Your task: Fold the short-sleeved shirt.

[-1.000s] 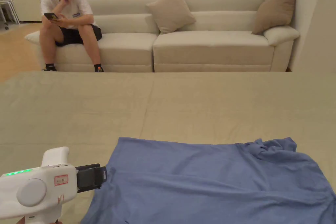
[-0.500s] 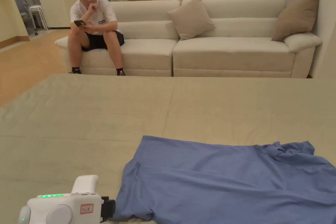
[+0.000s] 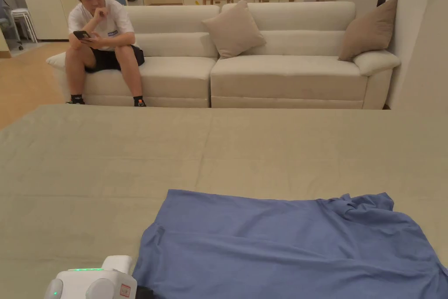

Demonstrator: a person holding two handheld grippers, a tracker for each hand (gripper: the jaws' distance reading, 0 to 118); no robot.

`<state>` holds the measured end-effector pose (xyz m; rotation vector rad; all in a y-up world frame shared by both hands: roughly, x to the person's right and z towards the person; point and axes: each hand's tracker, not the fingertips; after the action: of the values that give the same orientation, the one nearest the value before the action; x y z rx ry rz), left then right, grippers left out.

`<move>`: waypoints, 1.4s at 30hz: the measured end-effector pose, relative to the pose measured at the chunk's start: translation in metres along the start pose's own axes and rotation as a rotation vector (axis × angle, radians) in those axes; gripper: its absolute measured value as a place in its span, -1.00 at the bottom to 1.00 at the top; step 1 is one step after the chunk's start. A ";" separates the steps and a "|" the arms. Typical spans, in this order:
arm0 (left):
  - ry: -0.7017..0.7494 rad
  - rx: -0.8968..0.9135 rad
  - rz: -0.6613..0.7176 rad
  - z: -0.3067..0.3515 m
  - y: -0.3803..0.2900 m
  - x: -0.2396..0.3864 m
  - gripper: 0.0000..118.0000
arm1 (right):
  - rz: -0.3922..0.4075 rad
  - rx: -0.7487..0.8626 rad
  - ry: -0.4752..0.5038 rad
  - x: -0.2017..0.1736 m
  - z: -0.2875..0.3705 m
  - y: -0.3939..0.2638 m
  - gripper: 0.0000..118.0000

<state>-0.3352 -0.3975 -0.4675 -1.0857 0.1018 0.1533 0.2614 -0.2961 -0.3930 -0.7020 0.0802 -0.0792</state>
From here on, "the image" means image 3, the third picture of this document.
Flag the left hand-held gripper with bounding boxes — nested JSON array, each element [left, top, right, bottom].
[[44, 255, 154, 299]]

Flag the blue shirt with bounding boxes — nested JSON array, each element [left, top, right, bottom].
[[132, 189, 448, 299]]

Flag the bed with beige sheet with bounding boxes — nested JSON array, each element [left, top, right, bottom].
[[0, 104, 448, 299]]

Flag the stack of white stools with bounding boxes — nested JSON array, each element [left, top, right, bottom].
[[10, 7, 39, 45]]

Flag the cream sofa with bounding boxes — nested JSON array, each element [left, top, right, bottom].
[[46, 1, 402, 109]]

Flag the beige cushion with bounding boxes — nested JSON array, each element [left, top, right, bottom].
[[338, 0, 399, 62], [201, 0, 267, 60]]

